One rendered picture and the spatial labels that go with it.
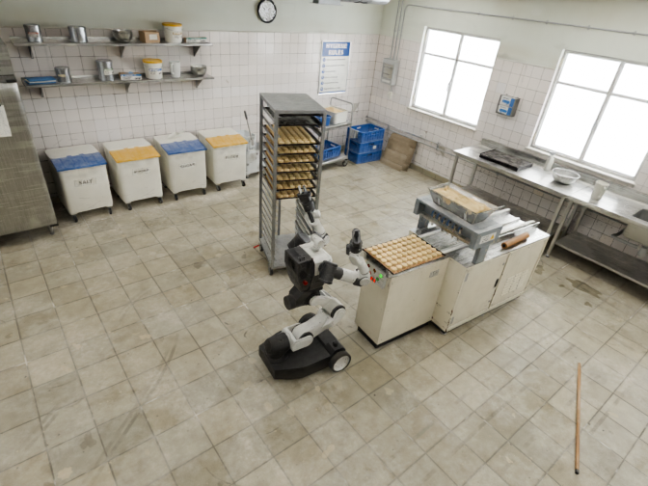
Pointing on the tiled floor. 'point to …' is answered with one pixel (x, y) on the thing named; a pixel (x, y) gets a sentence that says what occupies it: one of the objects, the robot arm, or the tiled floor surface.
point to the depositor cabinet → (484, 277)
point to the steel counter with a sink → (615, 200)
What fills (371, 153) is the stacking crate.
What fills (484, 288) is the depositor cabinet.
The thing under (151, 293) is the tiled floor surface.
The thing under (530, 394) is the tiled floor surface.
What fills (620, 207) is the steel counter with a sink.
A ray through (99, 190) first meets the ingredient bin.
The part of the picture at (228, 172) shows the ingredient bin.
